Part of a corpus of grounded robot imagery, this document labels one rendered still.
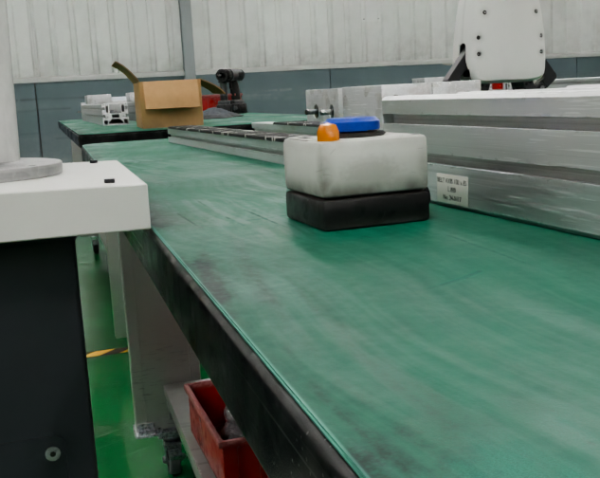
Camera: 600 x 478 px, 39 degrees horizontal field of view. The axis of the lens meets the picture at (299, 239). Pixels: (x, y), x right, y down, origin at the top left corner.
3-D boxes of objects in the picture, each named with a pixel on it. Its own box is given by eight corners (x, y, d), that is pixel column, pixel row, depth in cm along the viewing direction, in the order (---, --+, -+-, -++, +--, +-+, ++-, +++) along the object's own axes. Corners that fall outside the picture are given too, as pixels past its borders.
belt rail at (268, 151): (168, 141, 184) (167, 128, 184) (186, 140, 186) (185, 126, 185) (333, 174, 95) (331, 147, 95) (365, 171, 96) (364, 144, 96)
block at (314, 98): (298, 133, 192) (295, 90, 191) (343, 130, 196) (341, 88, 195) (314, 134, 183) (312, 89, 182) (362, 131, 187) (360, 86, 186)
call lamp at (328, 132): (314, 140, 57) (313, 122, 57) (335, 139, 58) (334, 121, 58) (321, 141, 56) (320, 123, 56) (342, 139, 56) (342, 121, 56)
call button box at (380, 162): (285, 217, 64) (281, 134, 63) (402, 206, 67) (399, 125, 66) (324, 232, 57) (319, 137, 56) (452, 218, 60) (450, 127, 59)
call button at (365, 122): (316, 145, 62) (315, 118, 62) (366, 141, 63) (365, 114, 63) (336, 147, 58) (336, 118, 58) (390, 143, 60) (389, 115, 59)
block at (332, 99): (313, 135, 182) (311, 89, 180) (363, 131, 185) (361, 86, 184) (328, 136, 172) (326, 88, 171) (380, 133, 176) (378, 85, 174)
